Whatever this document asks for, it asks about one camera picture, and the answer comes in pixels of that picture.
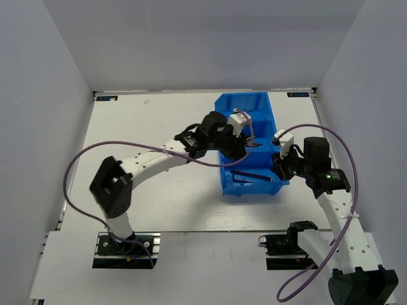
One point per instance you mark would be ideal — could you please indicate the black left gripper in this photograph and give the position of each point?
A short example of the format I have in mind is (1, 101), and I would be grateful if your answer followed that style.
(236, 148)

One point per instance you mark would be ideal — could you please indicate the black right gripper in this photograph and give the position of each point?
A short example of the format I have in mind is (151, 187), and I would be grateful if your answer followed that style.
(278, 164)

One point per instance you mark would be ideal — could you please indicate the yellow needle-nose pliers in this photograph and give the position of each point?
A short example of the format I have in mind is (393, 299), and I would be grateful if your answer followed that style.
(250, 142)

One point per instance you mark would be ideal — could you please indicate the large brown hex key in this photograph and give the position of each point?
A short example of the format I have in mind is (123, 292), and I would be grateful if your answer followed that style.
(249, 178)

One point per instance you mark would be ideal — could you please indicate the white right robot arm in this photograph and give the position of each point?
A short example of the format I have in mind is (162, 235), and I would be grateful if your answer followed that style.
(355, 274)

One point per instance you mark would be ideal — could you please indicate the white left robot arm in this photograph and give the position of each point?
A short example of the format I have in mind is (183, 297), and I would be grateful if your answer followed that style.
(115, 179)

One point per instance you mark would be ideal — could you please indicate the blue three-compartment plastic bin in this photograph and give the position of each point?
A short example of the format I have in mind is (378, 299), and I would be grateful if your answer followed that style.
(258, 106)

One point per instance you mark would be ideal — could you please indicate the right corner label sticker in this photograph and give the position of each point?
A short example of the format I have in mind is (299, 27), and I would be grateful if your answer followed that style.
(298, 94)

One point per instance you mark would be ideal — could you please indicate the corner label sticker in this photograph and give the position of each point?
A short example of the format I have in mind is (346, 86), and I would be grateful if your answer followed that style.
(106, 98)
(298, 94)

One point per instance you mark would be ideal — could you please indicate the left corner label sticker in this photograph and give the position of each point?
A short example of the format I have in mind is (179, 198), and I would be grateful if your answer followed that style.
(106, 98)

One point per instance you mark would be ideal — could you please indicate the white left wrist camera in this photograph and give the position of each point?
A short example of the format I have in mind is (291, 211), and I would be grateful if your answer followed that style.
(239, 120)

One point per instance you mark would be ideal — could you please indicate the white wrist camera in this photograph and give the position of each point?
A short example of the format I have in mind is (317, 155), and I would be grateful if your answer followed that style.
(239, 120)
(284, 140)

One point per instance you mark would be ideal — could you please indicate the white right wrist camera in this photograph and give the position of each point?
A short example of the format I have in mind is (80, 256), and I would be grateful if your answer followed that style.
(284, 140)

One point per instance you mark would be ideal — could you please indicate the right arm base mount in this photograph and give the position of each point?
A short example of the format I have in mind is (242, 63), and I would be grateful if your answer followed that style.
(282, 256)

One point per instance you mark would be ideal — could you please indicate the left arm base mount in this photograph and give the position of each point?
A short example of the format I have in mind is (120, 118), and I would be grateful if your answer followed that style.
(109, 254)

